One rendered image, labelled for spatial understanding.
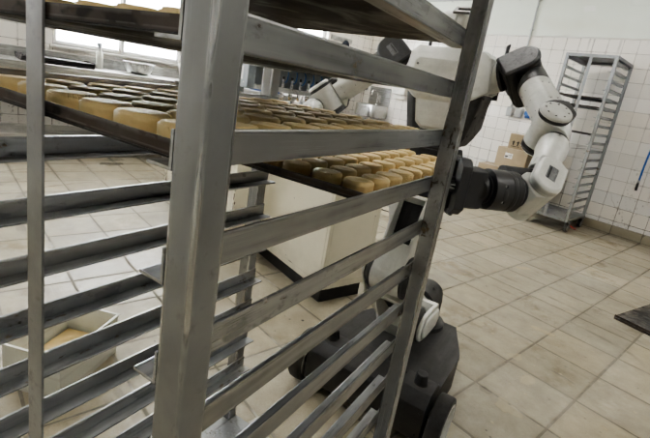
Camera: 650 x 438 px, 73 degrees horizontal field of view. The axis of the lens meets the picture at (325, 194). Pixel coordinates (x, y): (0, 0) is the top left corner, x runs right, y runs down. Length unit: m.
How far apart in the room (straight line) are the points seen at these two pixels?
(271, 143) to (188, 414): 0.24
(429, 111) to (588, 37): 4.77
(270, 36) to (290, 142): 0.10
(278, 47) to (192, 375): 0.28
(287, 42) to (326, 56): 0.06
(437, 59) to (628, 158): 4.55
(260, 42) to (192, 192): 0.14
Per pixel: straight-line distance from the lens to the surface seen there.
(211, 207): 0.32
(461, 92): 0.85
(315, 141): 0.46
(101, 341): 0.95
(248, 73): 2.53
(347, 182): 0.69
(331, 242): 2.20
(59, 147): 0.76
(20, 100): 0.56
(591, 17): 6.17
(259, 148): 0.39
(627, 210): 5.85
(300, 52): 0.42
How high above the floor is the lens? 1.11
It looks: 14 degrees down
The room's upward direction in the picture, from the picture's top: 9 degrees clockwise
